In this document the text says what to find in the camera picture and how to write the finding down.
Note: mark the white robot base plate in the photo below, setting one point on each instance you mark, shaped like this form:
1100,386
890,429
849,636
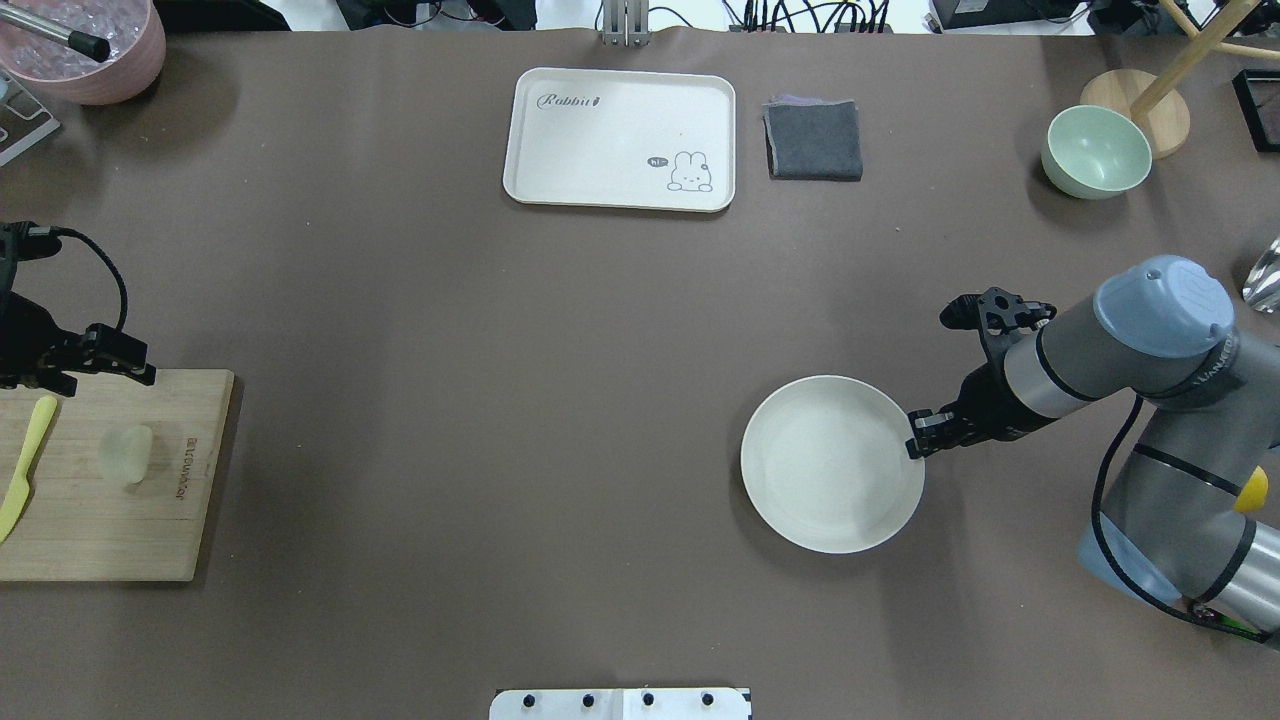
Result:
623,703

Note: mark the green bowl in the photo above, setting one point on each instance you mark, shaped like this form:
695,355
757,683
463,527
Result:
1094,153

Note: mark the wooden cup tree stand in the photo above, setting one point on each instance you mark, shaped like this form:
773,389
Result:
1152,101

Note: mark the grey folded cloth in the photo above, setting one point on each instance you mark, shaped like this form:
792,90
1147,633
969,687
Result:
813,140

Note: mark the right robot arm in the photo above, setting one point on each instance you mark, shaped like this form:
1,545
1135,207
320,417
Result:
1164,526

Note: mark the metal scoop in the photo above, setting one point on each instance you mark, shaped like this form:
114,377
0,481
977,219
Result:
1260,289

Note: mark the green lime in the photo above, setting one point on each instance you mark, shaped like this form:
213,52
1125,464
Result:
1214,619

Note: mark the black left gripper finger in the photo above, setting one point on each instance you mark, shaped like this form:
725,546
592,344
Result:
107,350
60,383

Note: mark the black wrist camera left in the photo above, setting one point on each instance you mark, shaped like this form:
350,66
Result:
24,241

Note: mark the pale white bun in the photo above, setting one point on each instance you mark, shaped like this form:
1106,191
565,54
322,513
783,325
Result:
124,454

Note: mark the aluminium frame post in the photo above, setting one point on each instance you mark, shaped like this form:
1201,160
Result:
625,23

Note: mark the bamboo cutting board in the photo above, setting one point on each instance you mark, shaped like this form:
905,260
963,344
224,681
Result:
81,526

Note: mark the black picture frame tray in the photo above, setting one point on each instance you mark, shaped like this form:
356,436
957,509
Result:
1257,92

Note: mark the pink bowl of ice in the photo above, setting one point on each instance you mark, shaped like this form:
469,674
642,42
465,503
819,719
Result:
138,51

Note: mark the yellow plastic knife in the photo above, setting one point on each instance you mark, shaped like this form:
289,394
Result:
19,489

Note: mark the cream rabbit tray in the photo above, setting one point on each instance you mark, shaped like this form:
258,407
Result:
600,138

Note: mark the metal ice tongs handle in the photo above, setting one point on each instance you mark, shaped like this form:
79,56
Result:
93,47

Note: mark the yellow lemon upper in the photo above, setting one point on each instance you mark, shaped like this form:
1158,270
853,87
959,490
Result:
1253,495

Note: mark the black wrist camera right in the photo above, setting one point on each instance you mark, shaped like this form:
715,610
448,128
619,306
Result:
1002,320

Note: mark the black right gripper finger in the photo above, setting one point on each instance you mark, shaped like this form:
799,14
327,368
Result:
932,432

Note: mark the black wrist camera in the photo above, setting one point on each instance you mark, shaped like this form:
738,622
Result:
1002,320
24,241

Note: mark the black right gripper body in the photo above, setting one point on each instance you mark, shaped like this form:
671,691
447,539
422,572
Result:
987,400

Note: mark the cream round plate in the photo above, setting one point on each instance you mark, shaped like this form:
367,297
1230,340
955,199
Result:
825,462

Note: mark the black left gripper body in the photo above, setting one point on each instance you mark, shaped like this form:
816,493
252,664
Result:
22,342

